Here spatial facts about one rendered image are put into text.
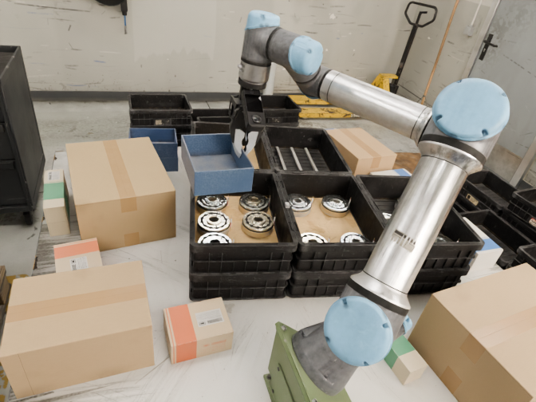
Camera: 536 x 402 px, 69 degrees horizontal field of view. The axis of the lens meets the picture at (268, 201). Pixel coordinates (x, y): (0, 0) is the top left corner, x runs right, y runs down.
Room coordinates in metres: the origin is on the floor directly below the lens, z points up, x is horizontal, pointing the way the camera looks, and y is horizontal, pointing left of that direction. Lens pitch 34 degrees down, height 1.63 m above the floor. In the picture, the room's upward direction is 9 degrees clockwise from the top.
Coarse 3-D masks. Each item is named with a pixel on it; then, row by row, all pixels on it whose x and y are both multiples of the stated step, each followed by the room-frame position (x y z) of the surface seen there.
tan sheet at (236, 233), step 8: (232, 200) 1.14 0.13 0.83; (232, 208) 1.09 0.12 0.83; (232, 216) 1.05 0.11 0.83; (240, 216) 1.05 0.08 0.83; (232, 224) 1.00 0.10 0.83; (240, 224) 1.01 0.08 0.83; (232, 232) 0.96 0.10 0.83; (240, 232) 0.97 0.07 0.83; (272, 232) 0.99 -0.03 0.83; (232, 240) 0.93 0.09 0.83; (240, 240) 0.93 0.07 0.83; (248, 240) 0.94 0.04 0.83; (256, 240) 0.94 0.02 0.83; (264, 240) 0.95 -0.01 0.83; (272, 240) 0.95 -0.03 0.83
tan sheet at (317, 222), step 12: (312, 204) 1.19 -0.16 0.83; (312, 216) 1.12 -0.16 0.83; (324, 216) 1.13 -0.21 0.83; (348, 216) 1.15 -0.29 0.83; (300, 228) 1.04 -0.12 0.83; (312, 228) 1.05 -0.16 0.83; (324, 228) 1.06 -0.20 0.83; (336, 228) 1.07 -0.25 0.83; (348, 228) 1.08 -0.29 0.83; (336, 240) 1.00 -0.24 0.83
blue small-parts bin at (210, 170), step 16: (192, 144) 0.98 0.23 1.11; (208, 144) 1.00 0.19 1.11; (224, 144) 1.01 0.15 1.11; (192, 160) 0.95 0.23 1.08; (208, 160) 0.96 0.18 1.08; (224, 160) 0.98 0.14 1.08; (240, 160) 0.94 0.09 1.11; (192, 176) 0.81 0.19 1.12; (208, 176) 0.80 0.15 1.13; (224, 176) 0.82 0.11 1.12; (240, 176) 0.83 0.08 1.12; (208, 192) 0.80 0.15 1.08; (224, 192) 0.82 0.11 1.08
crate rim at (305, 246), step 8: (280, 176) 1.19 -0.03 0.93; (328, 176) 1.25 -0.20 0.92; (336, 176) 1.26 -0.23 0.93; (344, 176) 1.27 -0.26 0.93; (352, 176) 1.27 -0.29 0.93; (280, 184) 1.13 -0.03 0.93; (360, 184) 1.22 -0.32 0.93; (288, 200) 1.05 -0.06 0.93; (368, 200) 1.12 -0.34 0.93; (288, 208) 1.00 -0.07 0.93; (376, 216) 1.03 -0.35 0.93; (296, 224) 0.93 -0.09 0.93; (384, 224) 1.00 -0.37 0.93; (296, 232) 0.89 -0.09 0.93; (304, 248) 0.83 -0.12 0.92; (312, 248) 0.84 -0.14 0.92; (320, 248) 0.84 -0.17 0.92; (328, 248) 0.85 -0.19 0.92; (336, 248) 0.86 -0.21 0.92; (344, 248) 0.86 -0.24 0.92; (352, 248) 0.87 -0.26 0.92; (360, 248) 0.87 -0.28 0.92; (368, 248) 0.88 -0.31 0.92
